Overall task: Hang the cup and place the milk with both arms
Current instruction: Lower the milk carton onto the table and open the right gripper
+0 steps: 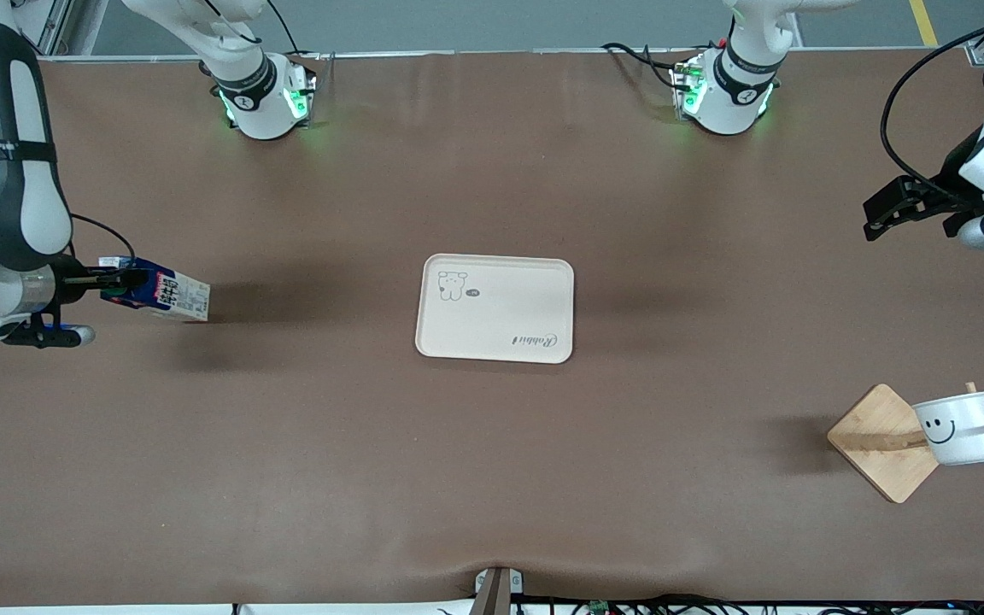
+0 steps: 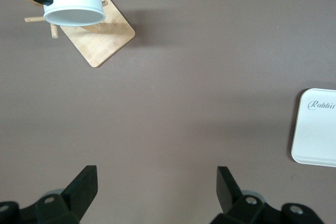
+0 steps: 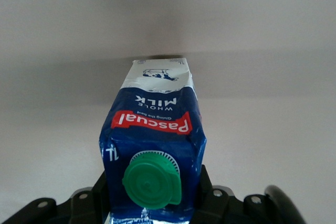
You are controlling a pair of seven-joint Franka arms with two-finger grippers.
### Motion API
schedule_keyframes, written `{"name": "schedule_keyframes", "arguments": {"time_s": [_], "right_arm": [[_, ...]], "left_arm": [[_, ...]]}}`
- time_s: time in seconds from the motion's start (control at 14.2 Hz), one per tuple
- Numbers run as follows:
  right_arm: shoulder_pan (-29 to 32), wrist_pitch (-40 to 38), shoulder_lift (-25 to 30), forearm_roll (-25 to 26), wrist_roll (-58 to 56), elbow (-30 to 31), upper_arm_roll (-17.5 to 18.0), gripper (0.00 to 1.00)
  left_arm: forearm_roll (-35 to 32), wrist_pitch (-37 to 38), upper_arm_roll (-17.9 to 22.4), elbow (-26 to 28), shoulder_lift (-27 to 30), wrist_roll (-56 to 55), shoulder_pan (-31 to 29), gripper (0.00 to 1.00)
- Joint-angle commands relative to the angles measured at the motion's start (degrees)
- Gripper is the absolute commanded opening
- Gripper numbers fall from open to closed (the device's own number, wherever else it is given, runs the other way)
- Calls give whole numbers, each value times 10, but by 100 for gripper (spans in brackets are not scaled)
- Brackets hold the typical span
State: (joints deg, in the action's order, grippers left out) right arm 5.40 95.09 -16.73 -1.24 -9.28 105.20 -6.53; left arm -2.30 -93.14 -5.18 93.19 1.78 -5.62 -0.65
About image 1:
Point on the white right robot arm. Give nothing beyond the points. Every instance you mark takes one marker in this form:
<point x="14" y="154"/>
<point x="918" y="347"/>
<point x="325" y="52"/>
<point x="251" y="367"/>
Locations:
<point x="22" y="171"/>

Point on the beige plastic tray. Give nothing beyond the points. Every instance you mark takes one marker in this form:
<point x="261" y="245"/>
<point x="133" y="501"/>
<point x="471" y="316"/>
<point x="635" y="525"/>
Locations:
<point x="500" y="307"/>

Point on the wooden cup rack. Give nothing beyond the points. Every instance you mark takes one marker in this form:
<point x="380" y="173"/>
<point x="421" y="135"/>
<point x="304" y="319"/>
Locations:
<point x="881" y="457"/>

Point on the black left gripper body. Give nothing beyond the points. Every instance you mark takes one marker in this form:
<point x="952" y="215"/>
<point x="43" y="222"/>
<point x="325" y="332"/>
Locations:
<point x="946" y="190"/>

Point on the blue milk carton green cap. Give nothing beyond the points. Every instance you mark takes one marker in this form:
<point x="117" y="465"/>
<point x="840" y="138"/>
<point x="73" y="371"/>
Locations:
<point x="172" y="295"/>

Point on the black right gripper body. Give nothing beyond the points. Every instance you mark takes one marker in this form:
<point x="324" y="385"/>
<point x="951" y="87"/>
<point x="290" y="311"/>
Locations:
<point x="72" y="283"/>

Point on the brown table mat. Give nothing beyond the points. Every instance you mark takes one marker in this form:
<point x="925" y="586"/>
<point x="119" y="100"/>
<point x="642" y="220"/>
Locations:
<point x="202" y="470"/>

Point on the small green circuit board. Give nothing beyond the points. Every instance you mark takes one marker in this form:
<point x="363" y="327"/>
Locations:
<point x="600" y="607"/>

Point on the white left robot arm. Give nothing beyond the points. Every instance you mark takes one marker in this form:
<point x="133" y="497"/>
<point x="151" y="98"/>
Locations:
<point x="735" y="94"/>

